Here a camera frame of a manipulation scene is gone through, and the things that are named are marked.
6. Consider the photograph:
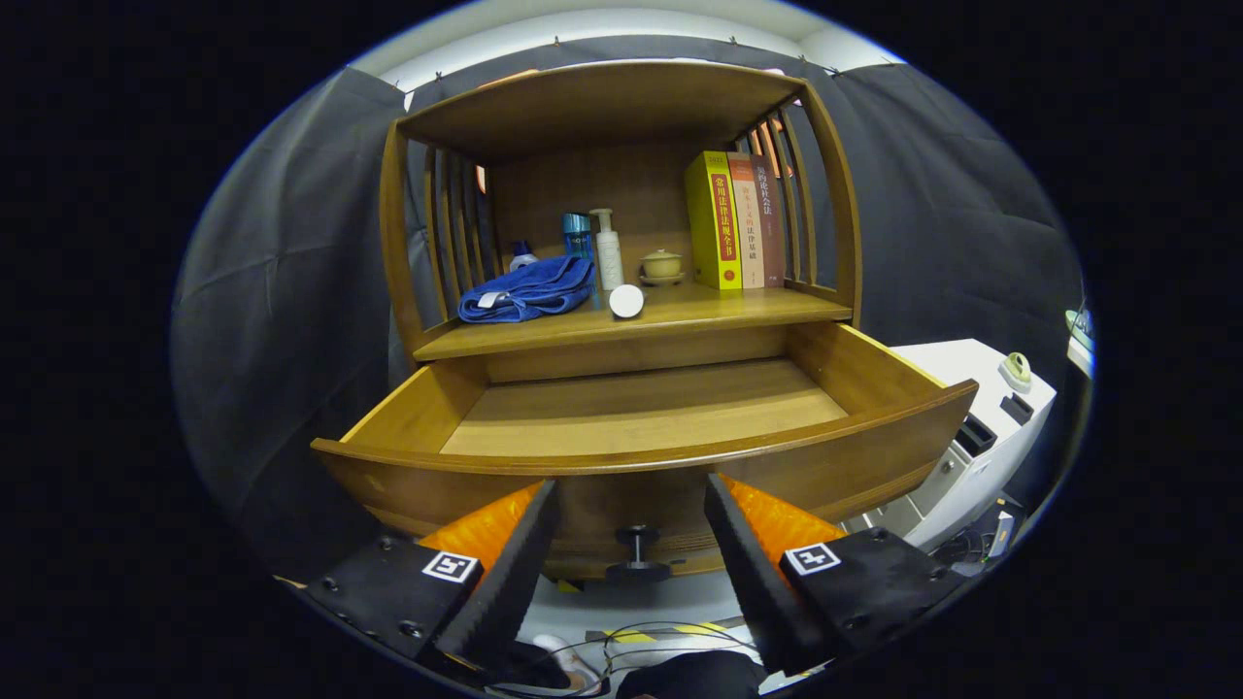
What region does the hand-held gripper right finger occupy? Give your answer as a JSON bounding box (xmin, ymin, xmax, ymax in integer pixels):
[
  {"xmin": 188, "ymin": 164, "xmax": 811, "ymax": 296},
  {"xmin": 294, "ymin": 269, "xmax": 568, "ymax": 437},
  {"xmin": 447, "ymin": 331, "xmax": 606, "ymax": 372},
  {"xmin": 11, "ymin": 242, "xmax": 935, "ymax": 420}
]
[{"xmin": 704, "ymin": 473, "xmax": 972, "ymax": 681}]

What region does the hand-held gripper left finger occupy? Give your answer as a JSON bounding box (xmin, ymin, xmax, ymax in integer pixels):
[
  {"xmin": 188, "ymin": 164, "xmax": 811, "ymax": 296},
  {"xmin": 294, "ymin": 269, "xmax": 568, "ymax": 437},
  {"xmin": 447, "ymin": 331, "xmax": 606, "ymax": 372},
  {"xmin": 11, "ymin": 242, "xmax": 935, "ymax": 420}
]
[{"xmin": 301, "ymin": 479, "xmax": 561, "ymax": 685}]

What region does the wooden drawer with black knob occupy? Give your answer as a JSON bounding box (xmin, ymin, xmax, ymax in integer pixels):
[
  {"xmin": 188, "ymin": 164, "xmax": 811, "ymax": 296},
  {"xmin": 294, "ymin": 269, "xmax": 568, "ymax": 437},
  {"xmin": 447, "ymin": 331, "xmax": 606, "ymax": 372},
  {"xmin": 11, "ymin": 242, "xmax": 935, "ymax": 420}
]
[{"xmin": 311, "ymin": 320, "xmax": 980, "ymax": 583}]

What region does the white side cabinet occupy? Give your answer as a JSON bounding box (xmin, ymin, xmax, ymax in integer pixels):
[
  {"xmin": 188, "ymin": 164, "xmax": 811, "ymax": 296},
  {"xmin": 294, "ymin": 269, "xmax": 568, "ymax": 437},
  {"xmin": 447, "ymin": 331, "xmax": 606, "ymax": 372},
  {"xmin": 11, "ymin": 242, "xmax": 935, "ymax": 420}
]
[{"xmin": 840, "ymin": 338, "xmax": 1058, "ymax": 554}]

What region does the wooden countertop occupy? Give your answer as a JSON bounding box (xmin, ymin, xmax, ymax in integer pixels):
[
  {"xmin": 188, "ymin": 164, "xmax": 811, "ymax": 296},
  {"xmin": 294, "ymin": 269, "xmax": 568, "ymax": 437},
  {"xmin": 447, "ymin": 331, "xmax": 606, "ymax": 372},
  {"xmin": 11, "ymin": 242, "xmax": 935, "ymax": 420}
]
[{"xmin": 413, "ymin": 282, "xmax": 856, "ymax": 363}]

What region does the wooden cabinet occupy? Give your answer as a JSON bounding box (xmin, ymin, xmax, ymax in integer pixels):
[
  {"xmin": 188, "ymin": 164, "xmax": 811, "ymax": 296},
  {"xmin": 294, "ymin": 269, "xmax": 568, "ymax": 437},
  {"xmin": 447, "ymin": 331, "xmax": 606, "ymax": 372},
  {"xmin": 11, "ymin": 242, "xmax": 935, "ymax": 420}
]
[{"xmin": 379, "ymin": 60, "xmax": 863, "ymax": 389}]

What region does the dark cloth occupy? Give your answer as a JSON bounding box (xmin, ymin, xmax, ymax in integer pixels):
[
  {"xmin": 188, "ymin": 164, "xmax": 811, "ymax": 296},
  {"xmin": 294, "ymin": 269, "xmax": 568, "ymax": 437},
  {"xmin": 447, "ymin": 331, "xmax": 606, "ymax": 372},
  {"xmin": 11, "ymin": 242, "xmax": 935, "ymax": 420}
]
[{"xmin": 615, "ymin": 650, "xmax": 768, "ymax": 699}]

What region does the blue folded towel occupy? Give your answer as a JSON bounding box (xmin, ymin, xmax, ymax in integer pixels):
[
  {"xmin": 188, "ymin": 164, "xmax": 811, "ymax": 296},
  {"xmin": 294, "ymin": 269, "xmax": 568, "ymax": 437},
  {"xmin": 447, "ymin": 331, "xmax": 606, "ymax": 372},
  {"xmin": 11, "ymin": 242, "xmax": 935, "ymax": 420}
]
[{"xmin": 457, "ymin": 254, "xmax": 597, "ymax": 324}]

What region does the beige lidded teacup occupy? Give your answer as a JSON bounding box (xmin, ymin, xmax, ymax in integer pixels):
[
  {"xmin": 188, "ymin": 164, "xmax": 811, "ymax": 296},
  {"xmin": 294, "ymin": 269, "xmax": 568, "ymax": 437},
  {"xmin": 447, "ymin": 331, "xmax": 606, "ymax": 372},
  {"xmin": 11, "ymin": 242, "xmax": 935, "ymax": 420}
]
[{"xmin": 639, "ymin": 249, "xmax": 686, "ymax": 287}]

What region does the brown book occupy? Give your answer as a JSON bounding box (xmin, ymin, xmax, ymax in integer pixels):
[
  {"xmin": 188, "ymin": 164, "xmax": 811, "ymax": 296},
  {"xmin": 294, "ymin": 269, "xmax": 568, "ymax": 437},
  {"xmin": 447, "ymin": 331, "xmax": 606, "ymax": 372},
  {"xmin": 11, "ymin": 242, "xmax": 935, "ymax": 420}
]
[{"xmin": 753, "ymin": 153, "xmax": 788, "ymax": 288}]

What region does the white pump bottle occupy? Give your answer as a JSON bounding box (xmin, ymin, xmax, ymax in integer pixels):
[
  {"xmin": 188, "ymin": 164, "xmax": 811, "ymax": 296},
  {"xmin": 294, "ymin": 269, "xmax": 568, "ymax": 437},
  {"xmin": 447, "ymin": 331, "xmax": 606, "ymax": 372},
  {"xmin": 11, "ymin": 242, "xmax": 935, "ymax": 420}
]
[{"xmin": 589, "ymin": 208, "xmax": 625, "ymax": 291}]

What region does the orange and cream book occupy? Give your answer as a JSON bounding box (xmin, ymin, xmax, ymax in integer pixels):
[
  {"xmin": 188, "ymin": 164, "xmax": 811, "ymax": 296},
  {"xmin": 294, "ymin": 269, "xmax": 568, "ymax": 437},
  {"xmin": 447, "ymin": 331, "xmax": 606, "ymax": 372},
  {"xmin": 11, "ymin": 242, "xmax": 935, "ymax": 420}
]
[{"xmin": 726, "ymin": 151, "xmax": 766, "ymax": 289}]

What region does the thick yellow book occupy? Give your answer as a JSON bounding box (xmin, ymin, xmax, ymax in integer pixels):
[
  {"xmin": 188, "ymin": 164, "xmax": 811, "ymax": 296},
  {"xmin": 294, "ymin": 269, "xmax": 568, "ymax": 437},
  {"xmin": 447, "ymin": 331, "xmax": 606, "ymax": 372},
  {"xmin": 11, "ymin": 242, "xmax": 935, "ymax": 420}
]
[{"xmin": 685, "ymin": 150, "xmax": 744, "ymax": 291}]

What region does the white and green device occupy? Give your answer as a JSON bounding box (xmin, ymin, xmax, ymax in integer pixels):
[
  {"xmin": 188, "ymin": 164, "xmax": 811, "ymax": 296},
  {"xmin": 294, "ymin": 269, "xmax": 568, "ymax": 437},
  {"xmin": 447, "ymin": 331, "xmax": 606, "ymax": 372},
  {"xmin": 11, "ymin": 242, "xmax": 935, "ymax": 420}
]
[{"xmin": 1065, "ymin": 306, "xmax": 1096, "ymax": 378}]

